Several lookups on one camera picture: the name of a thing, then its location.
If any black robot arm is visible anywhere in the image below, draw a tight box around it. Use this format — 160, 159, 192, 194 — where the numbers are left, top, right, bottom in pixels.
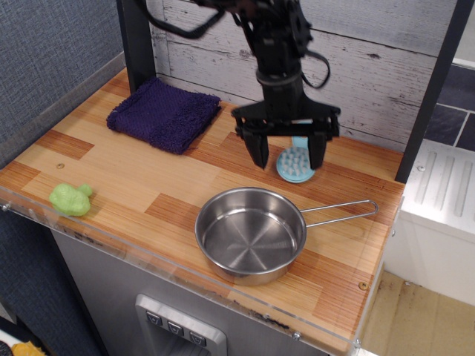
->
197, 1, 341, 170

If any black left frame post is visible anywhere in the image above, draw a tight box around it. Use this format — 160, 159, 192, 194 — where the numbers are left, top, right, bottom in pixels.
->
116, 0, 156, 93

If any dispenser panel with buttons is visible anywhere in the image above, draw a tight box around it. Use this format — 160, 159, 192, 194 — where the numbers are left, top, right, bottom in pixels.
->
135, 294, 228, 355

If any black right frame post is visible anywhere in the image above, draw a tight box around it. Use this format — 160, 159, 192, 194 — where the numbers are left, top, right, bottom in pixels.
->
395, 0, 474, 183

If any stainless steel pan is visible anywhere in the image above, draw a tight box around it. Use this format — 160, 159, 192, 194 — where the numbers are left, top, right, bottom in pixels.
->
194, 187, 379, 287

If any black frame post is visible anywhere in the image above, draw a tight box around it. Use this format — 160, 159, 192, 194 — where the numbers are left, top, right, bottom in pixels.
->
395, 0, 474, 183
116, 0, 156, 93

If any yellow spiky toy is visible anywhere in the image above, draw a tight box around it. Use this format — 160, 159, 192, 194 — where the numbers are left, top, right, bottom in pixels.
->
10, 342, 46, 356

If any light blue scalp brush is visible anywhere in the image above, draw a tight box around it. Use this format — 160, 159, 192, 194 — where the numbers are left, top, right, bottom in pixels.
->
276, 136, 315, 183

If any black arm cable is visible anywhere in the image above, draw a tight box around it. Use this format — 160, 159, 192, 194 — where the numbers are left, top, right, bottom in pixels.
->
133, 0, 227, 39

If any clear acrylic edge guard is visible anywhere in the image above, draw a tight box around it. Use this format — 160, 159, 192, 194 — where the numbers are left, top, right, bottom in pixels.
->
1, 188, 362, 355

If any green toy broccoli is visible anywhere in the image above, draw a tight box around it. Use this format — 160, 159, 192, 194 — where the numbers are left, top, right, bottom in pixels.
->
49, 183, 93, 217

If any grey toy fridge cabinet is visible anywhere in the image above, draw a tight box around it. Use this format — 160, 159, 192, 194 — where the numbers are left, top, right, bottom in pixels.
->
53, 232, 322, 355

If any white toy sink unit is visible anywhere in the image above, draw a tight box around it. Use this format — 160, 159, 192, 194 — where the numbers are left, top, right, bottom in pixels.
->
383, 140, 474, 304

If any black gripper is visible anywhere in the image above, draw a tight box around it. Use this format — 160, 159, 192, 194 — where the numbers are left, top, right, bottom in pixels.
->
232, 76, 341, 170

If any purple knitted cloth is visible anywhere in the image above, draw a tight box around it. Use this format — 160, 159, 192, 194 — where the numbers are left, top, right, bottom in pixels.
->
106, 77, 220, 155

